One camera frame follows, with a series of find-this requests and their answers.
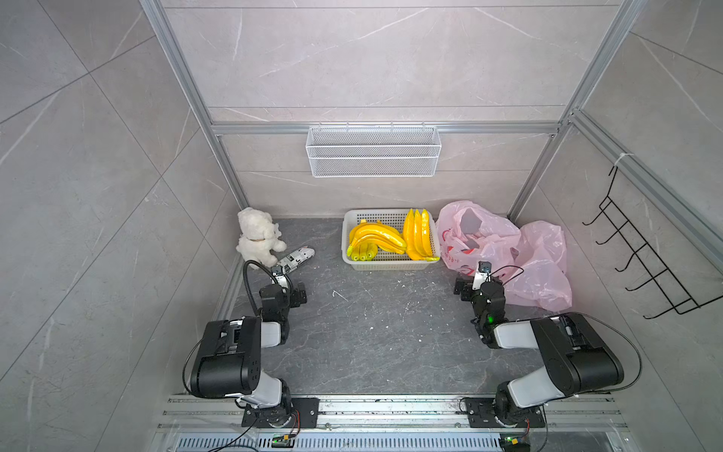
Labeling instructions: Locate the pink printed plastic bag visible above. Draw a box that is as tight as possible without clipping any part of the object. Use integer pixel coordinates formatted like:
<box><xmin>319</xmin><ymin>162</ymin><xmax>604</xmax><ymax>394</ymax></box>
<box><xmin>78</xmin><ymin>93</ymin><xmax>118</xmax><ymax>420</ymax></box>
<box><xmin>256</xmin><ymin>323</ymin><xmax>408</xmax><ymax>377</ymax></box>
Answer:
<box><xmin>436</xmin><ymin>201</ymin><xmax>522</xmax><ymax>275</ymax></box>

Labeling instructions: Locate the orange-yellow banana bunch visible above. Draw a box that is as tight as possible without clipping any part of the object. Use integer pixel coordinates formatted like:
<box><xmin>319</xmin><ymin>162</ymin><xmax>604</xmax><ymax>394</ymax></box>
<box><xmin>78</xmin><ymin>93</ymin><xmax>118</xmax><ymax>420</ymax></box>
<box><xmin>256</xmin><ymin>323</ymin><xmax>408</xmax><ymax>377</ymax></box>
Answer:
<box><xmin>346</xmin><ymin>220</ymin><xmax>407</xmax><ymax>262</ymax></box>

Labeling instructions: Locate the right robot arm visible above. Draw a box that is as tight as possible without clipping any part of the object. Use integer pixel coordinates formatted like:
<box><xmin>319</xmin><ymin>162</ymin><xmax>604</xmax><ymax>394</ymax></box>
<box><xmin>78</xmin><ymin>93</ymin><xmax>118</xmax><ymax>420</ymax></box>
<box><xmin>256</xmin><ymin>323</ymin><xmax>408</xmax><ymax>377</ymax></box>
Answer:
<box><xmin>454</xmin><ymin>275</ymin><xmax>624</xmax><ymax>428</ymax></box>

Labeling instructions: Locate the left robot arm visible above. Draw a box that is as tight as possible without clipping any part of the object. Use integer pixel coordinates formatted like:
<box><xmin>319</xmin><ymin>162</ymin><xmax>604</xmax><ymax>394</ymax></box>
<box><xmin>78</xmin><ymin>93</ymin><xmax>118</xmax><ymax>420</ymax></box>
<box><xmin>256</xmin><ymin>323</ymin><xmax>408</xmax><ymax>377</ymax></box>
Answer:
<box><xmin>182</xmin><ymin>260</ymin><xmax>307</xmax><ymax>433</ymax></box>

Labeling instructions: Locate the bright yellow banana bunch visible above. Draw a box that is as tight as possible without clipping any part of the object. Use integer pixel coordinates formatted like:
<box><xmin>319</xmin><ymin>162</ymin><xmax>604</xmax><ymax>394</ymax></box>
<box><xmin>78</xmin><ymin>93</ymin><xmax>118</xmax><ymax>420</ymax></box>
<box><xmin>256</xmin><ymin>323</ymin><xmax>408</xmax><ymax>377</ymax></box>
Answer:
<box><xmin>403</xmin><ymin>209</ymin><xmax>439</xmax><ymax>262</ymax></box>

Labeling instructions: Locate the plain pink plastic bag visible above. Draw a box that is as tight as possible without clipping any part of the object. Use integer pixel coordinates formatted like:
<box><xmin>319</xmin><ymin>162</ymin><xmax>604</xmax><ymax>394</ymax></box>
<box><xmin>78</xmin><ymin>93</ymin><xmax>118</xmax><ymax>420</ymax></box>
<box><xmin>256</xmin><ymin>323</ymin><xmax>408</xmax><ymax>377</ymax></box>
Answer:
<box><xmin>505</xmin><ymin>220</ymin><xmax>572</xmax><ymax>312</ymax></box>

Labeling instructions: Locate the white teddy bear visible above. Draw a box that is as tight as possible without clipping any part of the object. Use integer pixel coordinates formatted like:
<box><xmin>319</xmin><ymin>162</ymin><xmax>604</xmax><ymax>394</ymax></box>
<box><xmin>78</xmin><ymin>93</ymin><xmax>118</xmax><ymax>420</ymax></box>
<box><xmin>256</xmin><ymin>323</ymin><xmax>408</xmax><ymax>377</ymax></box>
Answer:
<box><xmin>236</xmin><ymin>207</ymin><xmax>287</xmax><ymax>267</ymax></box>

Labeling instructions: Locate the white plastic basket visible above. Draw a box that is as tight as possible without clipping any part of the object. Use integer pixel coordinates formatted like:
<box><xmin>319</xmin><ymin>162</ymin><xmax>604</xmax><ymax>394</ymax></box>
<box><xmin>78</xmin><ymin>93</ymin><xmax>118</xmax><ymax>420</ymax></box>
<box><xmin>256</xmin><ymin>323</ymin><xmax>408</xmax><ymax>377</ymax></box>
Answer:
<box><xmin>342</xmin><ymin>209</ymin><xmax>441</xmax><ymax>271</ymax></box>

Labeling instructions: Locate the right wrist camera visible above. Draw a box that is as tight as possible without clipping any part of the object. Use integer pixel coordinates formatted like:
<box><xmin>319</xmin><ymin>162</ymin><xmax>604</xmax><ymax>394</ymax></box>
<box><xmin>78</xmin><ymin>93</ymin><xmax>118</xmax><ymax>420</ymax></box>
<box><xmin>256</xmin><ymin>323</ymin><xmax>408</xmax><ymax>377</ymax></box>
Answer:
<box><xmin>472</xmin><ymin>261</ymin><xmax>493</xmax><ymax>291</ymax></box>

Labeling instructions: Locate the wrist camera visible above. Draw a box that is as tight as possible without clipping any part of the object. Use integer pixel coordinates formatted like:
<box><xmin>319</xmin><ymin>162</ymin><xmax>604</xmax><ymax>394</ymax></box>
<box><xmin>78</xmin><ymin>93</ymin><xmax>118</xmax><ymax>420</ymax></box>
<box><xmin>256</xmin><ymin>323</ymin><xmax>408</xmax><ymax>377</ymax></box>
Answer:
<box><xmin>271</xmin><ymin>265</ymin><xmax>292</xmax><ymax>289</ymax></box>
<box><xmin>472</xmin><ymin>261</ymin><xmax>493</xmax><ymax>291</ymax></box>

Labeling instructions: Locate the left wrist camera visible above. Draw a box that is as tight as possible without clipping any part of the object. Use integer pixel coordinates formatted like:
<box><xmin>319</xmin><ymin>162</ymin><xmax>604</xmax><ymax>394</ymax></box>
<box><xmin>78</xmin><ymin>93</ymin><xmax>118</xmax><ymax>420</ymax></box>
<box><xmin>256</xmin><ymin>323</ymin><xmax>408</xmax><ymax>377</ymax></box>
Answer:
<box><xmin>271</xmin><ymin>265</ymin><xmax>292</xmax><ymax>289</ymax></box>

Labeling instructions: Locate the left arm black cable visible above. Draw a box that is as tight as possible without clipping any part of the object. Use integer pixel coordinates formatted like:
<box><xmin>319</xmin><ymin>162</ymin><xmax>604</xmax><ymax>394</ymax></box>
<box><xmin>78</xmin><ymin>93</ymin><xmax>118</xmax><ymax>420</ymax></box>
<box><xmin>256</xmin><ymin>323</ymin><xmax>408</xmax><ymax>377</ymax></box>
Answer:
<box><xmin>242</xmin><ymin>259</ymin><xmax>282</xmax><ymax>318</ymax></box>

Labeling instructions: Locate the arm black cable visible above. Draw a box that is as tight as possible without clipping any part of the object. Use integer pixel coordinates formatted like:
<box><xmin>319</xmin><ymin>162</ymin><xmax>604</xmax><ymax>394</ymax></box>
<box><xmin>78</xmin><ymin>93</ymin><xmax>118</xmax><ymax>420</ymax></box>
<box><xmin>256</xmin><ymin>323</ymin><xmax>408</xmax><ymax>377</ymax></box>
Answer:
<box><xmin>242</xmin><ymin>259</ymin><xmax>282</xmax><ymax>318</ymax></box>
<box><xmin>581</xmin><ymin>313</ymin><xmax>644</xmax><ymax>394</ymax></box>

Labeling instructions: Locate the white wire wall basket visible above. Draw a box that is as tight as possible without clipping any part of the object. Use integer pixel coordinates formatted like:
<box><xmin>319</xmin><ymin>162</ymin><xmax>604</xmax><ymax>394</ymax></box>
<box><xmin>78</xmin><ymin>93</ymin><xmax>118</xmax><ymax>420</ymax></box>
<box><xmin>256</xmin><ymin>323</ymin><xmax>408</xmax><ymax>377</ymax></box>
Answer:
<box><xmin>305</xmin><ymin>125</ymin><xmax>442</xmax><ymax>178</ymax></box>

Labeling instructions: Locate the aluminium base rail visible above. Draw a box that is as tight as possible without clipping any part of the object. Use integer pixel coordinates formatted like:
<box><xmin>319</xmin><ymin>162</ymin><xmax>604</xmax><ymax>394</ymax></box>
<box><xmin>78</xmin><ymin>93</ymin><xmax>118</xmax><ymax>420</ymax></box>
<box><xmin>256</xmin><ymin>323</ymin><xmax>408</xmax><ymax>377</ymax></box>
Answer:
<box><xmin>149</xmin><ymin>395</ymin><xmax>639</xmax><ymax>451</ymax></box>

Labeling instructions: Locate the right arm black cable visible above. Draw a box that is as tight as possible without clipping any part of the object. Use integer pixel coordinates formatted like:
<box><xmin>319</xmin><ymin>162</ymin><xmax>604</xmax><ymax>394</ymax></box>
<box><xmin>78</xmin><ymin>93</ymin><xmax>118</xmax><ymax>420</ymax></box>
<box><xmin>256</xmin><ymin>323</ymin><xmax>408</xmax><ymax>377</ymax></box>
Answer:
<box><xmin>581</xmin><ymin>313</ymin><xmax>644</xmax><ymax>394</ymax></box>

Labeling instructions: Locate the black wire hook rack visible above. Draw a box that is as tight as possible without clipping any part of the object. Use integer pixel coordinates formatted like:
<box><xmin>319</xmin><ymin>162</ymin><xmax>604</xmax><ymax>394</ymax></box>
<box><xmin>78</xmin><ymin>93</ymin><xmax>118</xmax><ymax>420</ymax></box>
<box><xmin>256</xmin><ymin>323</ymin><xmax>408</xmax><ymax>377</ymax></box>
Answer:
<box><xmin>582</xmin><ymin>166</ymin><xmax>722</xmax><ymax>320</ymax></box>

